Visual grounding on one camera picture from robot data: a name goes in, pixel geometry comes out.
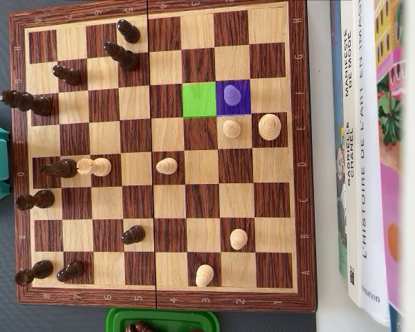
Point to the light wooden pawn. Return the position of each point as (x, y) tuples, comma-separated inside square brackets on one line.
[(231, 129), (204, 275), (166, 166), (238, 239), (232, 95)]

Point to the wooden folding chess board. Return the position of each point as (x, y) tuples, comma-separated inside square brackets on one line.
[(207, 200)]

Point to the dark wooden chess piece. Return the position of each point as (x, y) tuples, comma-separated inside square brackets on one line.
[(138, 327)]

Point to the light wooden king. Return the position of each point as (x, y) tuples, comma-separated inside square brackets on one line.
[(269, 127)]

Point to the dark wooden pawn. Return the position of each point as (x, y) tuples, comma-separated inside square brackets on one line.
[(128, 31), (70, 270), (133, 235), (67, 75)]

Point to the light wooden rook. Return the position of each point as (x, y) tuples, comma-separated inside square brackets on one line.
[(93, 167)]

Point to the dark wooden bishop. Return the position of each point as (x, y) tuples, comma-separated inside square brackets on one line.
[(121, 56)]

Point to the dark wooden knight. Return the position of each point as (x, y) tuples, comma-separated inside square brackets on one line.
[(60, 168)]

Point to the white Gabrielle Chanel book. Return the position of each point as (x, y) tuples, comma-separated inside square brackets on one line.
[(349, 207)]

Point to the white art history book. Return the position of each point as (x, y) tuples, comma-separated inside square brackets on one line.
[(368, 207)]

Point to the dark wooden rook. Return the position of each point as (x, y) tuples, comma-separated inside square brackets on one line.
[(34, 200), (34, 272)]

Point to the green plastic tray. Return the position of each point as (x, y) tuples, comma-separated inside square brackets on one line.
[(115, 318)]

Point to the colourful pink book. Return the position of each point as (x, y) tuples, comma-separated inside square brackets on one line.
[(390, 193)]

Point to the dark wooden king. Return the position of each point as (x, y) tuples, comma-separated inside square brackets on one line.
[(27, 102)]

